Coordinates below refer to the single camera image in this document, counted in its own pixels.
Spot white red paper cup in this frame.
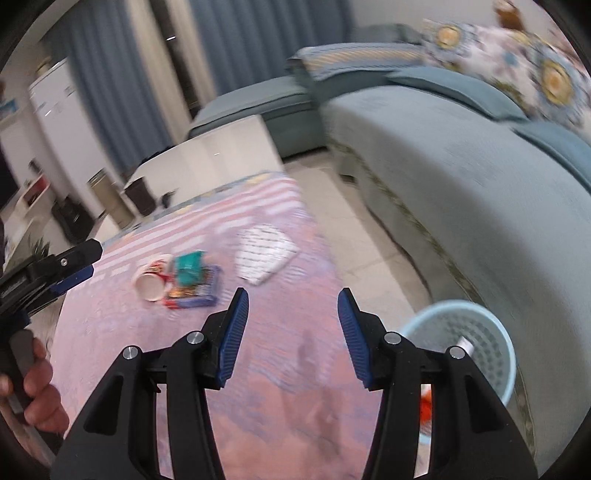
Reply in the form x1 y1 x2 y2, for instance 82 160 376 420
132 254 173 302

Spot teal plastic bag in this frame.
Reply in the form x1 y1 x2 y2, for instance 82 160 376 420
174 250 204 288

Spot white small box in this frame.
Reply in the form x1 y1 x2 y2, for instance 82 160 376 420
235 224 300 286

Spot red plastic bag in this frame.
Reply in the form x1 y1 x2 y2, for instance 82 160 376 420
420 384 433 424

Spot person's left hand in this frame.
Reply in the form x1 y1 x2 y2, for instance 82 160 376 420
16 337 69 437

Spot brown thermos bottle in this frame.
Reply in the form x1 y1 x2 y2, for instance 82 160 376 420
87 169 135 230

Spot dark brown cup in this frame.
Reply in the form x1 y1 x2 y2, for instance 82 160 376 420
124 178 156 217

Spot light blue plastic basket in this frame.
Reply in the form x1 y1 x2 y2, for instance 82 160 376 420
401 300 517 405

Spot black keys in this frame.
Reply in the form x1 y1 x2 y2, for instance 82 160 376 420
160 190 176 209

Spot blue snack packet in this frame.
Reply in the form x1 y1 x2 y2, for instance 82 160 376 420
162 265 222 309

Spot white refrigerator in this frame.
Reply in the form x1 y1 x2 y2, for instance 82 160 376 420
28 60 121 217

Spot pink patterned table cloth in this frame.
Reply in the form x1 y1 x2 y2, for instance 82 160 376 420
50 174 380 479

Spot white coffee table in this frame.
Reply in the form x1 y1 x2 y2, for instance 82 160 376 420
130 115 284 207

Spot blue curtain left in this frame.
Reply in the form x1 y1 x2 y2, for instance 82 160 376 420
43 0 173 177

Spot blue curtain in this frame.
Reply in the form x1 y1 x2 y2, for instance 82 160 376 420
43 0 173 177
189 0 353 95

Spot blue fabric sofa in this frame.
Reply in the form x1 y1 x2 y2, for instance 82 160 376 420
186 22 591 471

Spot blue curtain right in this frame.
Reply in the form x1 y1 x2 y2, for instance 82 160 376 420
189 0 353 95

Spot blue pillow near right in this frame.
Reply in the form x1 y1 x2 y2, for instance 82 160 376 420
511 121 591 192

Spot blue pillow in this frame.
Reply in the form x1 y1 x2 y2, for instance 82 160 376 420
387 66 528 121
511 121 591 192

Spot striped armrest cover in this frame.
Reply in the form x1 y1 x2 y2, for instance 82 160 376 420
287 43 423 81

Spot blue pillow near left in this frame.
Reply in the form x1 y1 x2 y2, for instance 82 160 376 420
387 66 528 121

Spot floral sofa back cushion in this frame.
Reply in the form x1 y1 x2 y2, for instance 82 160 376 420
422 19 590 140

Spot teal back cushion far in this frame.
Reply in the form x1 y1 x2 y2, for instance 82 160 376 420
351 23 422 45

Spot brown monkey plush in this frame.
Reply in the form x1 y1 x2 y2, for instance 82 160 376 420
493 0 526 31

